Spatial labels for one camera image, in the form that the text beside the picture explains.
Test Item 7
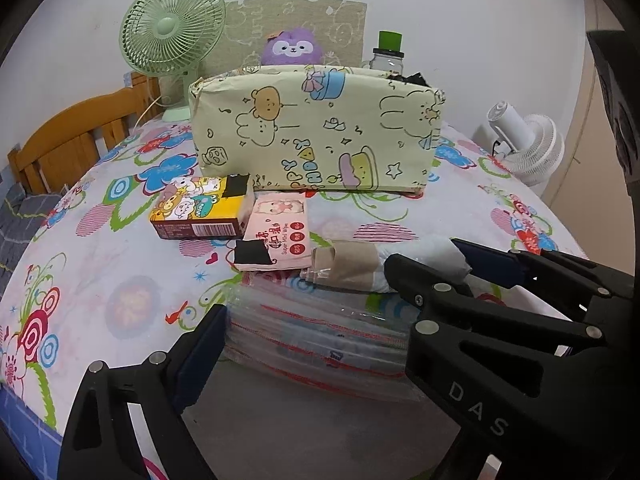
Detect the cartoon printed storage box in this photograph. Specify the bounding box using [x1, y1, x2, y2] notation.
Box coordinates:
[189, 64, 446, 196]

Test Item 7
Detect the yellow cartoon tissue pack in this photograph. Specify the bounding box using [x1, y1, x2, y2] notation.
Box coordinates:
[149, 174, 257, 242]

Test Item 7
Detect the printed cardboard sheet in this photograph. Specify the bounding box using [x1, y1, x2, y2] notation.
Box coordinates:
[202, 0, 368, 78]

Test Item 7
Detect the pink wet wipe pack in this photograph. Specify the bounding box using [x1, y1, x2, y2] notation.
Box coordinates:
[227, 197, 310, 272]

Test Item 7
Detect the grey plaid pillow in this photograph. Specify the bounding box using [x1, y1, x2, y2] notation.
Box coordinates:
[0, 182, 66, 291]

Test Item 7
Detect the white standing fan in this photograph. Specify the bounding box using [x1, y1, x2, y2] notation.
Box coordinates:
[472, 101, 566, 193]

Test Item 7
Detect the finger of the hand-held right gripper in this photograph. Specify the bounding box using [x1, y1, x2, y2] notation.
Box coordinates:
[451, 238, 640, 306]
[384, 254, 608, 356]

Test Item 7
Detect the white fan cable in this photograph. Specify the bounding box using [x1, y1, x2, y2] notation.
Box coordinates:
[131, 97, 161, 136]

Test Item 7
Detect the white cloth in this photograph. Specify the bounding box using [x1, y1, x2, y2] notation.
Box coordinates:
[382, 234, 472, 293]

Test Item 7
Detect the clear plastic pack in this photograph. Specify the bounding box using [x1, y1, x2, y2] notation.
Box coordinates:
[222, 270, 436, 403]

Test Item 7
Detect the blue bed sheet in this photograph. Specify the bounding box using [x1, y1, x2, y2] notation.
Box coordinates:
[0, 385, 63, 453]

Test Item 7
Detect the glass jar with green lid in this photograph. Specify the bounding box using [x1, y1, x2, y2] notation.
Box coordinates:
[361, 31, 406, 73]

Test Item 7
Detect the beige door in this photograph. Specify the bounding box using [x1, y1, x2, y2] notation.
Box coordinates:
[542, 0, 640, 276]

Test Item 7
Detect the beige folded sock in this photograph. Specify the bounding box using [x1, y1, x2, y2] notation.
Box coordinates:
[311, 240, 388, 292]

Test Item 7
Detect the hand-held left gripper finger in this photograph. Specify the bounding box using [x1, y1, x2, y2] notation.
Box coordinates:
[57, 304, 228, 480]

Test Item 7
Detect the purple plush toy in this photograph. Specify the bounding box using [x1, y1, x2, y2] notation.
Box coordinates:
[261, 28, 326, 67]

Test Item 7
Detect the wooden headboard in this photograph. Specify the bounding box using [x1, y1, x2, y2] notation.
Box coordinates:
[7, 72, 163, 196]

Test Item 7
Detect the green desk fan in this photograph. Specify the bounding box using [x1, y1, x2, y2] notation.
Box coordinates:
[119, 0, 227, 122]

